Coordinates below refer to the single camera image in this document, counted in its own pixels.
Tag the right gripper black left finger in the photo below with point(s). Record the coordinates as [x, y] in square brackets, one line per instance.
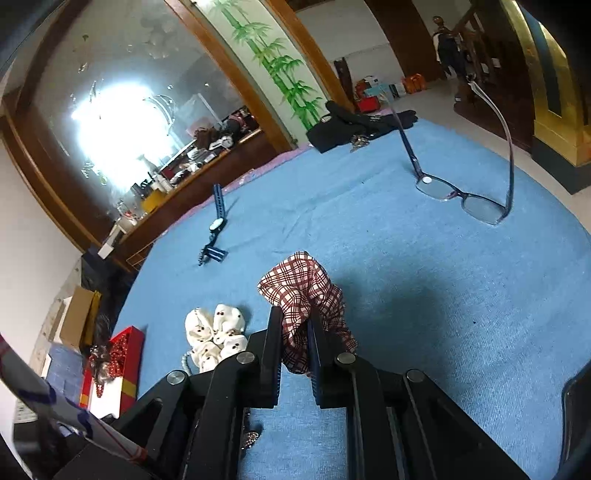
[191, 426]

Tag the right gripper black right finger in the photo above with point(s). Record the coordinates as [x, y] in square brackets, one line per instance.
[399, 426]

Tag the rhinestone hair clip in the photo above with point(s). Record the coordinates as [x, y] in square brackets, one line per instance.
[251, 431]

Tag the white dotted scrunchie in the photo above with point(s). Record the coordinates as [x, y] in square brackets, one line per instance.
[213, 337]

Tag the red plaid scrunchie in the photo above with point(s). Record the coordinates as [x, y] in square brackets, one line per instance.
[299, 285]

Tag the red polka dot scrunchie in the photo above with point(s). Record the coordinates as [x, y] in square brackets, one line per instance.
[107, 362]

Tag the red white gift box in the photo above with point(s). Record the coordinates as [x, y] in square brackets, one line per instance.
[109, 385]

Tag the blue plaid shirt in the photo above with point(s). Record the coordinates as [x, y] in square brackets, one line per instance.
[65, 372]

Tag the cardboard box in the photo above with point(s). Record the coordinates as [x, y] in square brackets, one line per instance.
[75, 322]

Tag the blue light bedspread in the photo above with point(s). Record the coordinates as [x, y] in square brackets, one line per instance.
[448, 262]

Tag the white flat box on counter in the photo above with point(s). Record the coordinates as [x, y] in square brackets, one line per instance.
[108, 245]

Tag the blue striped wristwatch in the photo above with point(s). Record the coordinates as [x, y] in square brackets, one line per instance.
[210, 252]

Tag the yellow box on counter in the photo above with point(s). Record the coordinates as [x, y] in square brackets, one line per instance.
[153, 200]

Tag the wooden dresser counter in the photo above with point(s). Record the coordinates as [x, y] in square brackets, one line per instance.
[252, 152]

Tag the black clothing pile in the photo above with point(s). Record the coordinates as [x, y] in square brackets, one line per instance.
[341, 126]

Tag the bamboo wall painting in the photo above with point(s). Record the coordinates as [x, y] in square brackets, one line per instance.
[270, 50]

